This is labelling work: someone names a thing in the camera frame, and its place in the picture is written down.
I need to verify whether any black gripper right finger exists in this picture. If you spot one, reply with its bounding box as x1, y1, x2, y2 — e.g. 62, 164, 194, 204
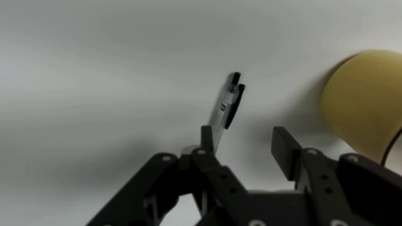
270, 127, 402, 226

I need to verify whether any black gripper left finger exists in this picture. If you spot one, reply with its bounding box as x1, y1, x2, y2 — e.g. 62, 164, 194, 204
85, 126, 251, 226

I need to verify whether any black and silver pen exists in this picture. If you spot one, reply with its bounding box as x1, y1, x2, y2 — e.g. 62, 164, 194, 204
208, 72, 245, 152

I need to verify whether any yellow enamel mug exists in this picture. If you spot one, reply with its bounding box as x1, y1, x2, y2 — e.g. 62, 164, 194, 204
319, 51, 402, 166

